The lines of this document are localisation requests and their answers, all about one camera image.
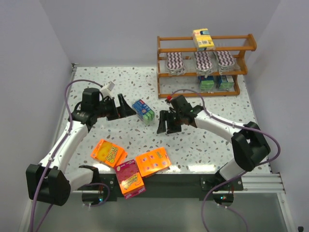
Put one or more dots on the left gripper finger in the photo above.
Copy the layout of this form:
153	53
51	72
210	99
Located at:
126	113
123	104

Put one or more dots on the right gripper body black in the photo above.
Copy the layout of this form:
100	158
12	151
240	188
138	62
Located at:
172	118

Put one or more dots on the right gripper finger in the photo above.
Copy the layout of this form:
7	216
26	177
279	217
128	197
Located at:
162	122
174	127

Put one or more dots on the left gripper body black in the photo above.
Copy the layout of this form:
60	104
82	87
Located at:
115	109

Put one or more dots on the blue green sponge pack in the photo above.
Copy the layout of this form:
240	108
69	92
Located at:
145	113
206	83
225	82

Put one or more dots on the orange Scrub Mommy box back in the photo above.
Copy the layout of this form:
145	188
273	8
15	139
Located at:
152	162

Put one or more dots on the orange Scrub Daddy box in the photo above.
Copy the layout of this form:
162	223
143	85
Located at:
109	153

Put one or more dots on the silver scourer pack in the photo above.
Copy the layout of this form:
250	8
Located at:
175	64

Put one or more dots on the pink grey zigzag sponge pack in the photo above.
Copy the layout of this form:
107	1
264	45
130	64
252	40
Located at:
225	60

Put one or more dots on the pink Scrub Mommy box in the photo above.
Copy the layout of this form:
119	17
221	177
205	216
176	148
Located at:
129	179

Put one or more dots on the yellow sponge pack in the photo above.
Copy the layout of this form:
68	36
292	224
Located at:
203	40

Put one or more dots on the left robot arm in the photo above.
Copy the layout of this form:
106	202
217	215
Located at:
47	181

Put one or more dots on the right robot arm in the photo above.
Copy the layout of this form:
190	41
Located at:
248	143

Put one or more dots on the orange wooden shelf rack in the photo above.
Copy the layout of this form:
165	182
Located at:
187	83

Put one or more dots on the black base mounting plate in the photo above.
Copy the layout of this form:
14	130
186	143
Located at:
165	186

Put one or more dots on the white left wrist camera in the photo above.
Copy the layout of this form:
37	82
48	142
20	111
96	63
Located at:
106	89

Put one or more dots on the aluminium rail frame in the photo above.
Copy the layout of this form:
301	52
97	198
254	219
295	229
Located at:
263	183

